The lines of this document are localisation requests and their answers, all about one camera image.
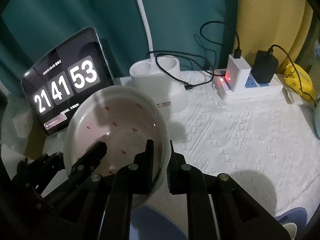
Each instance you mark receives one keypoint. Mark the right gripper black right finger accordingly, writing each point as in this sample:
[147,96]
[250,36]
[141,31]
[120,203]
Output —
[217,206]

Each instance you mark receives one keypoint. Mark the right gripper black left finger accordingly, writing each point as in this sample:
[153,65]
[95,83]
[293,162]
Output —
[135,178]

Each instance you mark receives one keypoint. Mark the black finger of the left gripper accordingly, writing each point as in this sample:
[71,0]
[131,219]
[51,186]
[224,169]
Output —
[80,171]

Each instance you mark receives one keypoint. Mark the blue plate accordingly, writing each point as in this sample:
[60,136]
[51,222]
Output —
[149,223]

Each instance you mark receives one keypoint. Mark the pink strawberry bowl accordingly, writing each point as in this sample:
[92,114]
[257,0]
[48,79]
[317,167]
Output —
[124,119]

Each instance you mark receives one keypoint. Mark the cream bowl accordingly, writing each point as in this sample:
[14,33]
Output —
[291,228]

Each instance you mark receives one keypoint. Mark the large blue bowl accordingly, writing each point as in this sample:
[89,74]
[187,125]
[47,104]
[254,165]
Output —
[297,215]

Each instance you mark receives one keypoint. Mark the white patterned table cloth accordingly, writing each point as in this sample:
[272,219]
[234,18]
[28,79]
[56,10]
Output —
[268,145]

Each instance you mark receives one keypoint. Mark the clear plastic bag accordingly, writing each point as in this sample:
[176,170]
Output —
[16,124]

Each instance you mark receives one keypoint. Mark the tablet showing clock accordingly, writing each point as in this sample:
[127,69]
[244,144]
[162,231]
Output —
[57,84]

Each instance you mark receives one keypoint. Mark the white desk lamp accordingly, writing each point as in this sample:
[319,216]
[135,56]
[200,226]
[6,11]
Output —
[159,77]

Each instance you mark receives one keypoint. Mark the white power strip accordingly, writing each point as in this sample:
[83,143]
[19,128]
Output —
[252,89]

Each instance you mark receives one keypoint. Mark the white charger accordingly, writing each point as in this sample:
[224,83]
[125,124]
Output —
[237,73]

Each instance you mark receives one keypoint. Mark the black charger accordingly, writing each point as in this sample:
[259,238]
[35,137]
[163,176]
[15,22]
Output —
[264,67]

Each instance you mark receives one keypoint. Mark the yellow wipes pack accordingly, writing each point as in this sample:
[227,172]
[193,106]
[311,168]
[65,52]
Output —
[299,80]

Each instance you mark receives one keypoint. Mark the teal curtain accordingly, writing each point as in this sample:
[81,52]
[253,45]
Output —
[32,28]

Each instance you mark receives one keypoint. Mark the yellow curtain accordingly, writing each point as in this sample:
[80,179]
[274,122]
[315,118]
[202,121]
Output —
[262,23]

